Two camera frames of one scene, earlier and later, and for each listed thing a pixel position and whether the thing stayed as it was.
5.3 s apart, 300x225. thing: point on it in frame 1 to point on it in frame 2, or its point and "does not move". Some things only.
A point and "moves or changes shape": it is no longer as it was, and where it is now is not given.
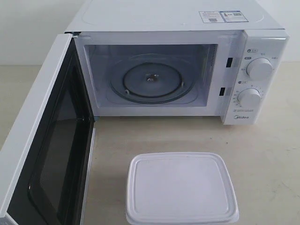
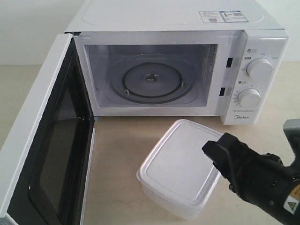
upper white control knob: [259, 68] does not move
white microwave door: [46, 162] does not move
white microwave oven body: [148, 58] does not move
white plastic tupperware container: [180, 188] moves or changes shape
